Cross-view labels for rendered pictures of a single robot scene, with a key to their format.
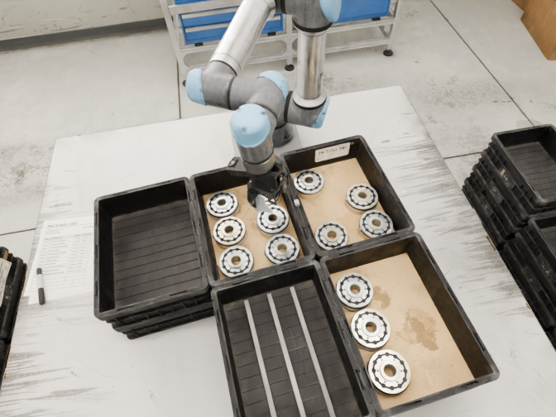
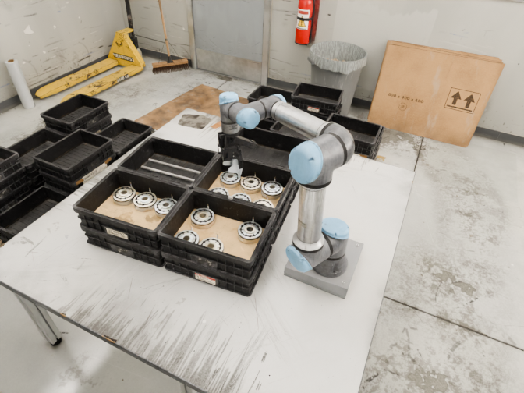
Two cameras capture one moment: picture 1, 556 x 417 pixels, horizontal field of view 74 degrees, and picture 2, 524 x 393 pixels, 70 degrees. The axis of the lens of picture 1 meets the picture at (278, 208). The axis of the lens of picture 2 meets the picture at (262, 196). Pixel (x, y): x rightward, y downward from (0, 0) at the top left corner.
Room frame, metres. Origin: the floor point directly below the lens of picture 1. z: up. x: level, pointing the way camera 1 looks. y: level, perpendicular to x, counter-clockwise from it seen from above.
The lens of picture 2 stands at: (1.35, -1.03, 2.00)
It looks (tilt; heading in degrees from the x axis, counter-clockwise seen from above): 41 degrees down; 120
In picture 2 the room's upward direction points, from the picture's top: 3 degrees clockwise
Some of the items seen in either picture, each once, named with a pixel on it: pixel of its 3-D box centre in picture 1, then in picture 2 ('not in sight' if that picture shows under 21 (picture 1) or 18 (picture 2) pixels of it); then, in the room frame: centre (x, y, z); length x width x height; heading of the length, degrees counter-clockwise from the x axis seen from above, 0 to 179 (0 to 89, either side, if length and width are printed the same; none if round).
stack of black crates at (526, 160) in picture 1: (520, 190); not in sight; (0.99, -1.18, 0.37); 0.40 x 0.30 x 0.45; 7
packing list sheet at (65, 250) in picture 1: (64, 255); not in sight; (0.63, 0.77, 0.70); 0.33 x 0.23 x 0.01; 7
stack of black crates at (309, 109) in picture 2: not in sight; (314, 116); (0.22, 1.75, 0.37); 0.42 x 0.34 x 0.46; 7
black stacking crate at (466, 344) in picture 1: (395, 319); (136, 207); (0.28, -0.29, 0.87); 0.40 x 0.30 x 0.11; 12
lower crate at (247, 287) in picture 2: not in sight; (220, 249); (0.67, -0.20, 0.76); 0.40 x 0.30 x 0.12; 12
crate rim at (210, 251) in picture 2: (342, 190); (218, 224); (0.67, -0.20, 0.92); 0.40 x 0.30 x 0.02; 12
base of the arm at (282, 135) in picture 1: (274, 124); (330, 255); (1.09, -0.01, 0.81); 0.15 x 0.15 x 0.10
